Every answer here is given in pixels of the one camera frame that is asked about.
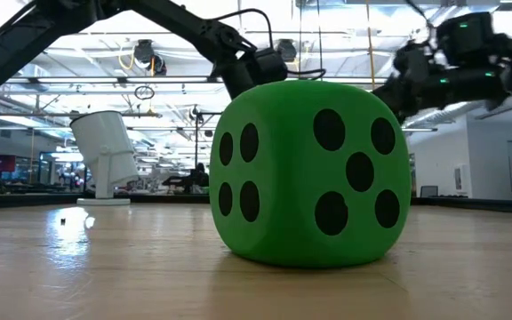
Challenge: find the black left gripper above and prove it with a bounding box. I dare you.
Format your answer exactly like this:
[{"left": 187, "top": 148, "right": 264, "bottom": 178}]
[{"left": 213, "top": 46, "right": 289, "bottom": 100}]

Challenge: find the white cylindrical camera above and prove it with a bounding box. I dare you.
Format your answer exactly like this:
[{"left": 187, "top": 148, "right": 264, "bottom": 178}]
[{"left": 68, "top": 109, "right": 140, "bottom": 207}]

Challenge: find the hanging black ring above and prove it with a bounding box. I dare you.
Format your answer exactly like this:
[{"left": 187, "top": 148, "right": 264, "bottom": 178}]
[{"left": 133, "top": 84, "right": 156, "bottom": 101}]

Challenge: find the black background robot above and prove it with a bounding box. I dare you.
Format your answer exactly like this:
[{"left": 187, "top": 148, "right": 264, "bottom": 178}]
[{"left": 162, "top": 163, "right": 212, "bottom": 195}]

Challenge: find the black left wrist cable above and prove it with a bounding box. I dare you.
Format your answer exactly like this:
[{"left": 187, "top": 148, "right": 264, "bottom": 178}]
[{"left": 209, "top": 7, "right": 276, "bottom": 51}]

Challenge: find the black aluminium table frame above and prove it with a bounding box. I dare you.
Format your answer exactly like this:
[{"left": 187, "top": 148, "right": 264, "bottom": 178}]
[{"left": 0, "top": 191, "right": 512, "bottom": 216}]

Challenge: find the black ceiling fixture yellow cable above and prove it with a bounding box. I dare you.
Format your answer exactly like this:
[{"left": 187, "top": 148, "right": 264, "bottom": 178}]
[{"left": 117, "top": 38, "right": 168, "bottom": 77}]

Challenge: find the black round ceiling fixture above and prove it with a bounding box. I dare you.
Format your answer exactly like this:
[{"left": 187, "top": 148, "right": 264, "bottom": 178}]
[{"left": 276, "top": 38, "right": 298, "bottom": 63}]

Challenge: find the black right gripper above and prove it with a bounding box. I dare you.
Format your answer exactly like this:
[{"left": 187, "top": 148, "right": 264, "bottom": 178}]
[{"left": 371, "top": 40, "right": 509, "bottom": 125}]

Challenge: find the green foam die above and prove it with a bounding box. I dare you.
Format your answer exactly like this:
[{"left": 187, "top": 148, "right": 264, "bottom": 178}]
[{"left": 209, "top": 79, "right": 412, "bottom": 269}]

